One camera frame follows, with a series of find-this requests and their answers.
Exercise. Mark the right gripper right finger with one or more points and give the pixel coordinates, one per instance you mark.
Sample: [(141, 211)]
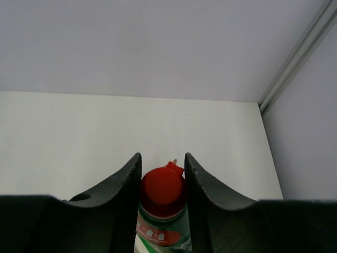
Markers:
[(223, 220)]

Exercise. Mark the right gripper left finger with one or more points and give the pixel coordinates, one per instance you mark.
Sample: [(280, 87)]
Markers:
[(100, 219)]

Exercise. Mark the green dish soap bottle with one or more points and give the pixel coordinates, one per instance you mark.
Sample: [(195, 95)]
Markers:
[(163, 219)]

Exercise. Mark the right aluminium frame post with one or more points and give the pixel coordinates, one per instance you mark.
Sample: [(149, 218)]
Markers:
[(318, 28)]

